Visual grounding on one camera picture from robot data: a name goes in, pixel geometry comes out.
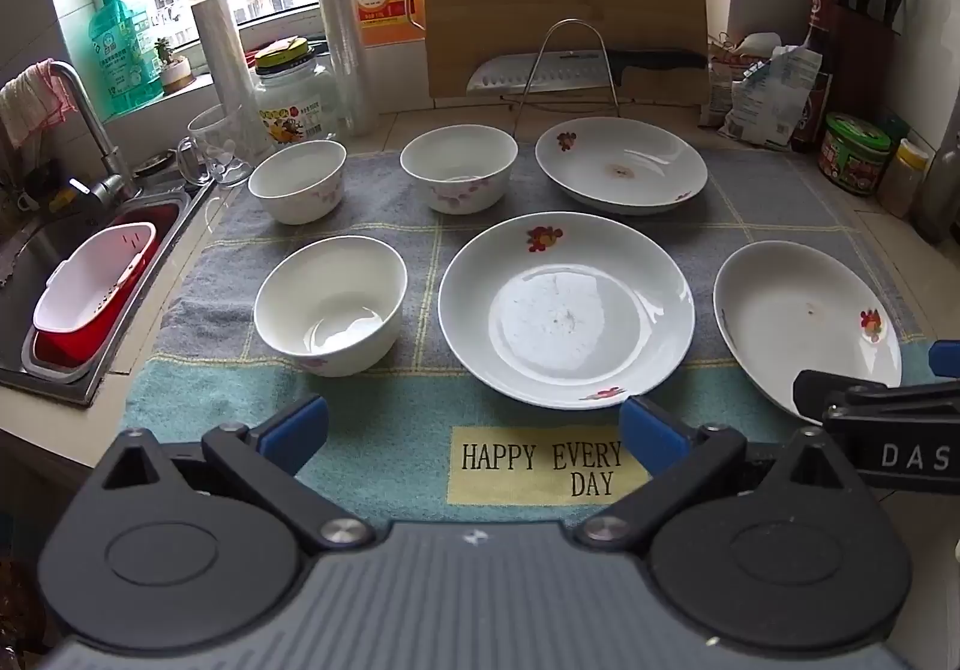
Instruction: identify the large plastic wrap roll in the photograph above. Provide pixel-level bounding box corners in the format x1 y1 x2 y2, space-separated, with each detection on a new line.
307 0 376 138

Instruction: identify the dark sauce bottle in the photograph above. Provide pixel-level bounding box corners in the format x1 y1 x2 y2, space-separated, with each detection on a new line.
791 0 837 153

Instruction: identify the red plastic basin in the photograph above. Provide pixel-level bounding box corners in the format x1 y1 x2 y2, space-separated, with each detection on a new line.
34 201 185 386

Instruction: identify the metal sink faucet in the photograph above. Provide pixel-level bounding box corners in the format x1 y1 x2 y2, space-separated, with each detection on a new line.
49 61 143 202

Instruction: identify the large white floral plate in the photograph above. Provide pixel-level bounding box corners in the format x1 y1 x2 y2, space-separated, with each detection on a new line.
438 212 696 411

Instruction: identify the sauce jar green lid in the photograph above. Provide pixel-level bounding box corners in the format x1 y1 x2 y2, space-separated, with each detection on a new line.
817 112 893 197

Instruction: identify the stainless steel sink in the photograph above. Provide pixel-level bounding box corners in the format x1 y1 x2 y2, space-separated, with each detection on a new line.
0 178 215 408

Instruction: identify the clear glass mug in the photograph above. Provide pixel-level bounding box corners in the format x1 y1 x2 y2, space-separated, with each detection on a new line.
177 103 260 189

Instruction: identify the white blue food bag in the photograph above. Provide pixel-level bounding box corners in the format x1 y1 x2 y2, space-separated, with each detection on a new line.
718 44 824 149

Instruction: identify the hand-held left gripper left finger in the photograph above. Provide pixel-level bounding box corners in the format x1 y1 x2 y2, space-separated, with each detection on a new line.
101 394 375 555

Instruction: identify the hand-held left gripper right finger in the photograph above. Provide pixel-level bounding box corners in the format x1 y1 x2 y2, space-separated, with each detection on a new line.
576 395 850 555

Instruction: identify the small plastic wrap roll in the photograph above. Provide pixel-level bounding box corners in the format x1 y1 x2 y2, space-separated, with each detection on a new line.
191 0 260 131

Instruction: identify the grey teal checked dish towel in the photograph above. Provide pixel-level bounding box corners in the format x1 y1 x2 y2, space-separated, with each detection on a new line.
122 146 938 528

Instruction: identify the white floral plate stained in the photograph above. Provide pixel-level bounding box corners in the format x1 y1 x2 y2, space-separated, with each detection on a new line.
535 116 710 216

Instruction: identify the small potted plant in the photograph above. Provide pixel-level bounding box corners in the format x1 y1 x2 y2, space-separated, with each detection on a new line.
154 37 197 95

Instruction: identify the glass jar yellow lid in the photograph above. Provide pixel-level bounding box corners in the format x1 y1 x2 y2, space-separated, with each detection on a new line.
253 37 338 146

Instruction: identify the brown knife block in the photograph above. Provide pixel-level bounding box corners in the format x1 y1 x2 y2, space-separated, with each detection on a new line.
831 2 899 119

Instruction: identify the green detergent pump bottle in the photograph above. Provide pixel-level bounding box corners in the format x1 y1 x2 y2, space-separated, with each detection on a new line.
88 0 164 116

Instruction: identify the crumpled food bag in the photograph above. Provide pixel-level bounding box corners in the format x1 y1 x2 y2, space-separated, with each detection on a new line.
701 31 781 127

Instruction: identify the metal wire rack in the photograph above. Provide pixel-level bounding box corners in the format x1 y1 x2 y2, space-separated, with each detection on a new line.
514 19 623 134

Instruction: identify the pink white dishcloth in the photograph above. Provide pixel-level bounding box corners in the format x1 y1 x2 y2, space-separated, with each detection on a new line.
0 61 76 149

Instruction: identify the white floral bowl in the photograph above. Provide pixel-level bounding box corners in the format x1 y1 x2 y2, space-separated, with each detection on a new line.
253 236 408 377
247 140 347 225
400 124 520 215

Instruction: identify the white plastic colander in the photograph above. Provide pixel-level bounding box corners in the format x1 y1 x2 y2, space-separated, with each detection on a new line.
33 222 158 365

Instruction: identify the steel kitchen knife black handle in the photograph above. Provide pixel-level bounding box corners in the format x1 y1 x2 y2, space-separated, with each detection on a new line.
466 49 706 95

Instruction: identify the small jar yellow lid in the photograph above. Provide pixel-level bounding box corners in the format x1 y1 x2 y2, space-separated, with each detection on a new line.
877 139 931 219

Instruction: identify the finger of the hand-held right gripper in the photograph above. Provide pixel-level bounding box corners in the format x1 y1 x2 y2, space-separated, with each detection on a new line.
928 338 960 380
793 370 960 425

